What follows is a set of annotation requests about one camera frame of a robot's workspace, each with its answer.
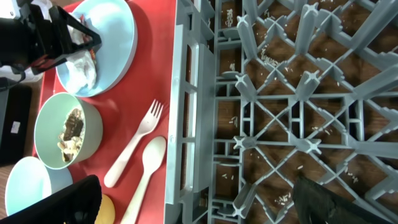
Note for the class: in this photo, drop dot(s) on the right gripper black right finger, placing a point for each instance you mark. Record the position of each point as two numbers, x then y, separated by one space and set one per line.
317 205

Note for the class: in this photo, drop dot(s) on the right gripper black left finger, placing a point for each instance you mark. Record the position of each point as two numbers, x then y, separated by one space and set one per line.
78 203

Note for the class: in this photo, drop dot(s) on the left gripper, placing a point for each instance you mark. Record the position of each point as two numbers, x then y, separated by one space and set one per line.
29 40

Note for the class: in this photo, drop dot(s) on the yellow cup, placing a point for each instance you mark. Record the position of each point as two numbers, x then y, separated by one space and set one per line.
106 213

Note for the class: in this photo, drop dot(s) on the white napkin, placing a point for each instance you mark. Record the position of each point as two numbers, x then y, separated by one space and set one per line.
82 65

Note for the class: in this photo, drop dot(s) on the green bowl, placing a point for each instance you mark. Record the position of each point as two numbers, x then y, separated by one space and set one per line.
49 125

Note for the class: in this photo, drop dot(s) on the black waste tray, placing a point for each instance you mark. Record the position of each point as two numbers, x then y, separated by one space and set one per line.
15 107

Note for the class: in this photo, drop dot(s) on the grey dishwasher rack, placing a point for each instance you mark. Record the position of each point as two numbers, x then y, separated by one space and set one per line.
265 91

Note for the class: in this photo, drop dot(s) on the light blue bowl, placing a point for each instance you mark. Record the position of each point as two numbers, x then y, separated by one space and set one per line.
31 181

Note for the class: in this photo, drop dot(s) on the food scraps and rice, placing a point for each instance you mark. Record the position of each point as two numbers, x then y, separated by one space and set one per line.
71 138

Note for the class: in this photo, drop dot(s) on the light blue plate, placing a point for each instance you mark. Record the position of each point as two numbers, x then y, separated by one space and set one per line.
114 22

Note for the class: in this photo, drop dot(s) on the white plastic spoon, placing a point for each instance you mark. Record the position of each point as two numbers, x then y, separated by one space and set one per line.
152 158

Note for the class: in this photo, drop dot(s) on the red plastic tray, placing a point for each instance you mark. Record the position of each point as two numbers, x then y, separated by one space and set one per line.
123 107

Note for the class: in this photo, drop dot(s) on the white plastic fork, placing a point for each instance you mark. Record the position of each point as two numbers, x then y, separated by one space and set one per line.
146 126

